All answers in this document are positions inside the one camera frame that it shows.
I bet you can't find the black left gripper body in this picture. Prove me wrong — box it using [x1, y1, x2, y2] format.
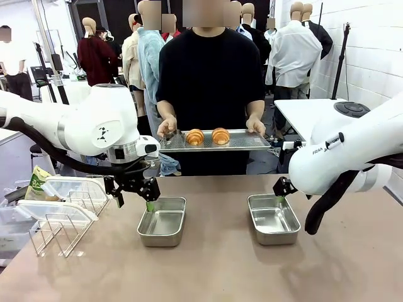
[115, 163, 149, 191]

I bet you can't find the clear plastic container lid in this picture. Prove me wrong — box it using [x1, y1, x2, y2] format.
[40, 175, 110, 202]
[16, 199, 99, 223]

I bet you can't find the rectangular steel container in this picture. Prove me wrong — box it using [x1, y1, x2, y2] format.
[247, 193, 302, 246]
[137, 196, 187, 248]

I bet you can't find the perforated metal baking tray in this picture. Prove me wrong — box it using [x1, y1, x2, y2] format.
[158, 128, 271, 154]

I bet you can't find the golden croissant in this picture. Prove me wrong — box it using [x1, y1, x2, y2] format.
[211, 127, 230, 145]
[184, 128, 205, 147]

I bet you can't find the person's left forearm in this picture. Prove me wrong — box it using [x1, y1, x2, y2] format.
[245, 99, 265, 119]

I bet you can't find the person's right forearm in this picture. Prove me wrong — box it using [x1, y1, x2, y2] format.
[157, 99, 177, 122]

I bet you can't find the person's right hand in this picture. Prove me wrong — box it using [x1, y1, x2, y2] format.
[156, 115, 179, 138]

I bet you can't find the person's left hand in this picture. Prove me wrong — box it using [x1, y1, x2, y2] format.
[246, 115, 267, 136]

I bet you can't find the blue cloth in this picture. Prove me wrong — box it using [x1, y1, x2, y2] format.
[159, 152, 183, 177]

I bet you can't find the white side table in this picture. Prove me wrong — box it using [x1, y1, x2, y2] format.
[273, 98, 347, 142]

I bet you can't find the green yellow paper bag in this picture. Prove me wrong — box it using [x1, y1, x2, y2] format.
[24, 165, 54, 202]

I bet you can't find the black stool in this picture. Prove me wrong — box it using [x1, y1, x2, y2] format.
[30, 143, 43, 167]

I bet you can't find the black flat tray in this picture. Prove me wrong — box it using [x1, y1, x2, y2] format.
[4, 185, 29, 203]

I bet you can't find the white cloth covered table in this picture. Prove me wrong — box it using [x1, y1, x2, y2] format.
[47, 78, 93, 104]

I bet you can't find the clear plastic storage bin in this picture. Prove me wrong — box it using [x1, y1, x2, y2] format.
[0, 198, 40, 252]

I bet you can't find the mannequin in beige shirt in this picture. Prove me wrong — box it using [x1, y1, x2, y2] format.
[122, 14, 146, 117]

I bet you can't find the mannequin in light blue shirt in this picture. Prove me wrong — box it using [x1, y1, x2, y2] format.
[137, 0, 166, 130]

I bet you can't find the person in black t-shirt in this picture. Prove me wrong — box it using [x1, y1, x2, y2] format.
[156, 0, 265, 176]

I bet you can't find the mannequin in maroon top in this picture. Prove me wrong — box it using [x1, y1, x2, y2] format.
[77, 17, 120, 87]

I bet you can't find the black monitor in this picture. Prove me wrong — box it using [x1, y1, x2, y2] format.
[30, 65, 54, 88]

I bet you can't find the mannequin in white shirt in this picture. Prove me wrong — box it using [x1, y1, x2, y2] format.
[265, 1, 324, 139]

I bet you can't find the black tripod stand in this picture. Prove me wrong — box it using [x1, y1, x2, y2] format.
[331, 21, 352, 101]

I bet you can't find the mannequin in black coat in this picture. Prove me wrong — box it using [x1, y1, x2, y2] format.
[241, 3, 272, 67]

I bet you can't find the black light stand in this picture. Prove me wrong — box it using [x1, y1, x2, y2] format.
[33, 42, 57, 104]

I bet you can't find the person with black cap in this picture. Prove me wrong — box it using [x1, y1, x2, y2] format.
[96, 26, 123, 76]

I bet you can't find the mannequin in black jacket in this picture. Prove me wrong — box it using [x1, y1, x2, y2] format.
[302, 3, 334, 60]

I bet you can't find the mannequin with red collar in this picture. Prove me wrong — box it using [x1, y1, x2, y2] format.
[161, 14, 182, 43]

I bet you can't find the small mannequin in white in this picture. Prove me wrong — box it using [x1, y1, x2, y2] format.
[265, 17, 278, 42]

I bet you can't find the silver stand pole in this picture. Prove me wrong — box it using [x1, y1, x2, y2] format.
[31, 0, 70, 105]

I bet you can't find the metal wire rack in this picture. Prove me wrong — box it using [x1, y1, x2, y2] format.
[28, 213, 95, 258]
[62, 188, 111, 218]

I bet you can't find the floor cable bundle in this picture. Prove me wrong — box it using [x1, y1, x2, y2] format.
[266, 133, 286, 158]

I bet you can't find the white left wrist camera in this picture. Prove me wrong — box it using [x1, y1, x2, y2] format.
[137, 135, 161, 158]

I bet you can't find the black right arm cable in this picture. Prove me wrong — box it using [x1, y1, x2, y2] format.
[304, 154, 403, 236]

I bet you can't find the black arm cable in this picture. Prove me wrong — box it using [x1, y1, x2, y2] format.
[0, 116, 150, 177]
[304, 154, 403, 236]

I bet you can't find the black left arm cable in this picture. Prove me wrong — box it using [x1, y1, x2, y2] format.
[0, 116, 150, 177]

